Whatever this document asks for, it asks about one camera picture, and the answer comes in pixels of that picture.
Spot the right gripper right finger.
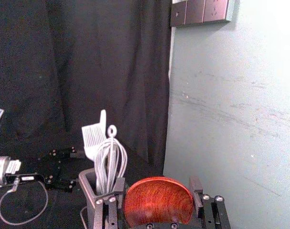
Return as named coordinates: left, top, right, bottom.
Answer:
left=189, top=176, right=231, bottom=229

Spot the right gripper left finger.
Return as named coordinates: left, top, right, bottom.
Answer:
left=94, top=177, right=126, bottom=229

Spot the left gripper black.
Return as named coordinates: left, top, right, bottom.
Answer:
left=5, top=146, right=85, bottom=192

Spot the red-brown wooden bowl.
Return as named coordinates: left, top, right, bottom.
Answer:
left=124, top=176, right=194, bottom=226

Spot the dark grey utensil holder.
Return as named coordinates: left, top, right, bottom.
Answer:
left=78, top=167, right=126, bottom=229

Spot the white slotted spatula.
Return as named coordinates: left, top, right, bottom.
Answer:
left=81, top=109, right=107, bottom=162

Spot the black cloth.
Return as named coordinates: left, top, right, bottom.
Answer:
left=0, top=0, right=173, bottom=229

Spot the thin grey cable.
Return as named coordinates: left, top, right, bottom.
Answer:
left=79, top=206, right=88, bottom=226

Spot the grey wire whisk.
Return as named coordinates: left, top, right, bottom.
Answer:
left=94, top=125, right=129, bottom=195

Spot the grey wall socket panel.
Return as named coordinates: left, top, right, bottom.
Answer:
left=171, top=0, right=233, bottom=28

